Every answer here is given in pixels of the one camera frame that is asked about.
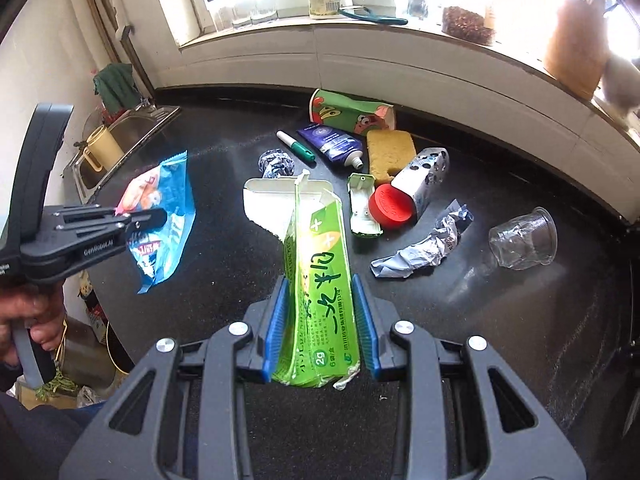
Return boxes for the steel sink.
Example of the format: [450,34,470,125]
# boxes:
[62,104,182,206]

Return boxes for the blue snack packet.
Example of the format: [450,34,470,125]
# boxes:
[116,150,197,296]

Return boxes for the clear plastic cup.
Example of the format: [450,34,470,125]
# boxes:
[488,206,558,271]

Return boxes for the person's left hand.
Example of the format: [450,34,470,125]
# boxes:
[0,284,67,367]

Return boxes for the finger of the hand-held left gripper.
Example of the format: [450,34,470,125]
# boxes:
[52,206,169,241]

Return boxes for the orange brown bag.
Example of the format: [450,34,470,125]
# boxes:
[543,0,612,102]

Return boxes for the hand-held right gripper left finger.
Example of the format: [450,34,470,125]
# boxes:
[59,276,291,480]

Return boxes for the yellow sponge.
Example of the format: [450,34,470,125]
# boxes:
[366,129,418,185]

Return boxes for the dark blue tube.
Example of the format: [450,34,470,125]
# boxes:
[296,123,365,171]

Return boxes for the teal handled scissors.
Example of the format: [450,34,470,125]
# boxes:
[338,5,409,26]

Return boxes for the green cloth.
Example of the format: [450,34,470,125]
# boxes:
[93,63,141,111]

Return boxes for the white green marker pen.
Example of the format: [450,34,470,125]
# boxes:
[276,130,317,166]

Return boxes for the black wall pipe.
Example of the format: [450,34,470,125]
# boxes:
[119,24,157,107]

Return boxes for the green cartoon carton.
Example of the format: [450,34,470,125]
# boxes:
[308,88,398,137]

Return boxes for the crumpled blue white foil ball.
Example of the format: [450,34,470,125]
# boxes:
[257,148,296,181]

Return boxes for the green cardboard medicine box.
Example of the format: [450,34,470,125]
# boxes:
[242,170,362,392]

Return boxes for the green leafy vegetables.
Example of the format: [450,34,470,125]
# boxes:
[30,367,79,404]

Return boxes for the person's dark blue clothing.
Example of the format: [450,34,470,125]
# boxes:
[0,390,101,480]

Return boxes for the yellow plastic mug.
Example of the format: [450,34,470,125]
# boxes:
[81,126,125,171]

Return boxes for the green toy car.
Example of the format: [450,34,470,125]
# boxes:
[347,172,385,237]

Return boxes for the spotted silver can red cap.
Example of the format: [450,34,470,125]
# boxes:
[368,146,449,231]

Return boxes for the crumpled blue silver wrapper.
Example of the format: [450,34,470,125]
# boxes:
[370,199,475,279]

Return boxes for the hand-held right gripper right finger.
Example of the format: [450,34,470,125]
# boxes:
[352,274,586,480]

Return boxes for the bowl of brown dried food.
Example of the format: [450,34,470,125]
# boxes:
[441,6,496,46]

